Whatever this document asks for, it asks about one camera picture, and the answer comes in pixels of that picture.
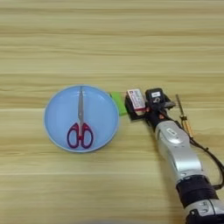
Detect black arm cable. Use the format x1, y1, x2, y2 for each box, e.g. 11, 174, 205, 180
188, 136, 224, 191

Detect green rectangular block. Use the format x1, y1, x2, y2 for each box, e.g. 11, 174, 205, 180
108, 91, 129, 117

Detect red handled scissors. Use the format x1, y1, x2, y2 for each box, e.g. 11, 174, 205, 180
66, 86, 95, 150

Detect amber handled screwdriver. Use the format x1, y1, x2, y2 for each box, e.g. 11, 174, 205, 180
174, 94, 195, 139

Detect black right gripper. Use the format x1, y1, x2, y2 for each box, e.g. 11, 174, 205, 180
123, 94, 177, 131

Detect light blue round plate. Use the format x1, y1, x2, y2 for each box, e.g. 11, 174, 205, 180
43, 84, 121, 154

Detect white red small box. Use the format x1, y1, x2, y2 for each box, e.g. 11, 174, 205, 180
126, 87, 147, 112

